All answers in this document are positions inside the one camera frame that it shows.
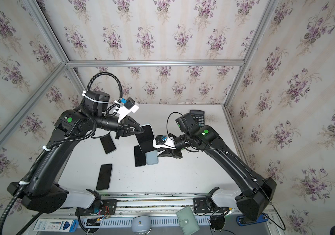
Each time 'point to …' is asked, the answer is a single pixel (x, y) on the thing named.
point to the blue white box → (54, 225)
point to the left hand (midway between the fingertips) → (143, 126)
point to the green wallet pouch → (187, 221)
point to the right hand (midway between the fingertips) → (157, 150)
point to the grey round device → (141, 224)
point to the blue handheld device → (242, 220)
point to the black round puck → (217, 222)
